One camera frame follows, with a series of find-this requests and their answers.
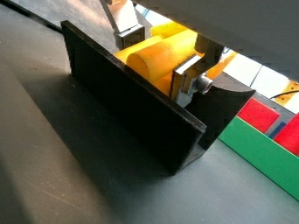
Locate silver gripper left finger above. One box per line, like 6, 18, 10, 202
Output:
98, 0, 145, 50

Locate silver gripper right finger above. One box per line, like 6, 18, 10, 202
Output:
169, 35, 224, 107

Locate yellow three prong object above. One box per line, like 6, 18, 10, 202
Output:
114, 22, 237, 96

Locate black curved fixture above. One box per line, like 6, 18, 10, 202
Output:
60, 21, 254, 174

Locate green shape sorter board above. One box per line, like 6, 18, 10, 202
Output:
218, 117, 299, 201

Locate red square block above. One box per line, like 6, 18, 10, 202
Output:
237, 98, 278, 133

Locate blue cylinder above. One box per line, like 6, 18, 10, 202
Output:
268, 122, 285, 139

